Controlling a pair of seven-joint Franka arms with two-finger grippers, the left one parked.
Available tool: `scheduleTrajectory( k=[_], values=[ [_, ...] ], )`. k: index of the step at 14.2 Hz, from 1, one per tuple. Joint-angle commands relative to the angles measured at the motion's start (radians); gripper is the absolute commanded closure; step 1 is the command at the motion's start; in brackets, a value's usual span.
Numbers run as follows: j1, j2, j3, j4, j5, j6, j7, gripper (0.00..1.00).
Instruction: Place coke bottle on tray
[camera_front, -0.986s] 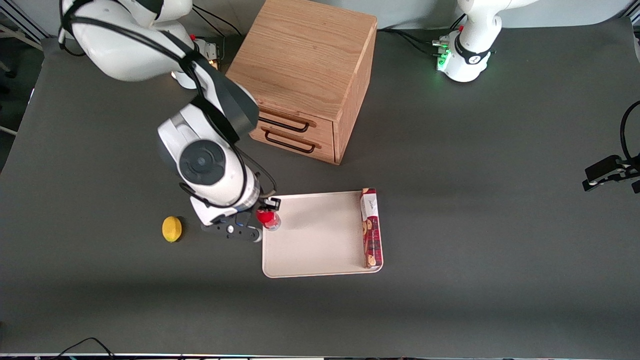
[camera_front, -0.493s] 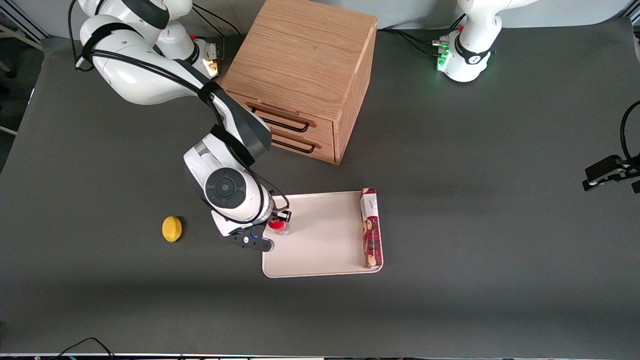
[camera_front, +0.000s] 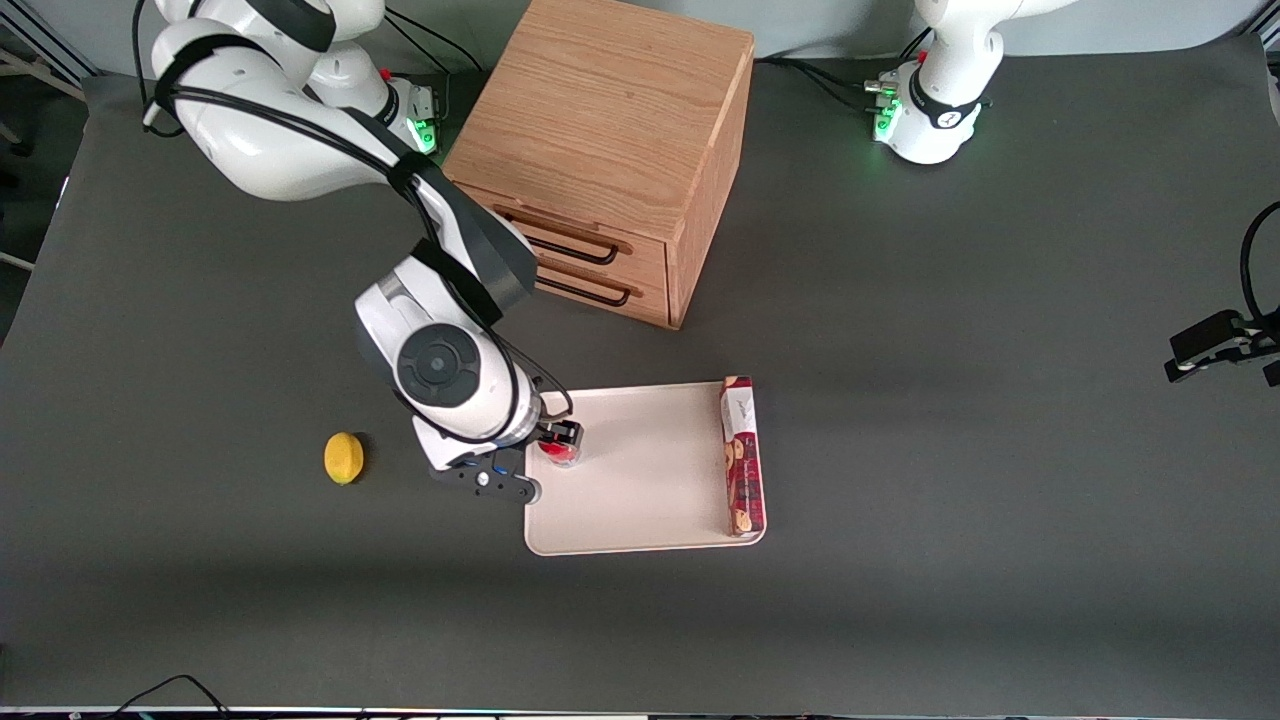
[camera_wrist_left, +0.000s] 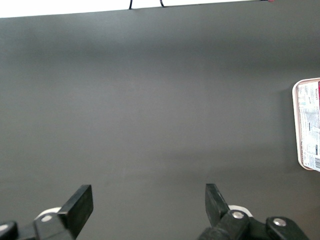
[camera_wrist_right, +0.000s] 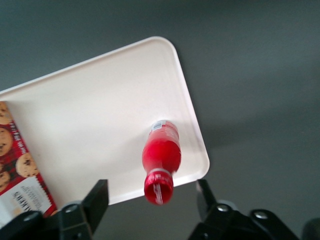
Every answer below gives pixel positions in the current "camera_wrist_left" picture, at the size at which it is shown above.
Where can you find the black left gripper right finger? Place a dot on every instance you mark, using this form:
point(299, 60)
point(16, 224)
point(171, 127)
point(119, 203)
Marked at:
point(215, 205)

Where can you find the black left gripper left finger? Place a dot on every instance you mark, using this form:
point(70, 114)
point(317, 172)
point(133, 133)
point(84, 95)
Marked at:
point(77, 210)

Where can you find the cream plastic tray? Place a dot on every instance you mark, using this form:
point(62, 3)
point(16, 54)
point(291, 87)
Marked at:
point(295, 125)

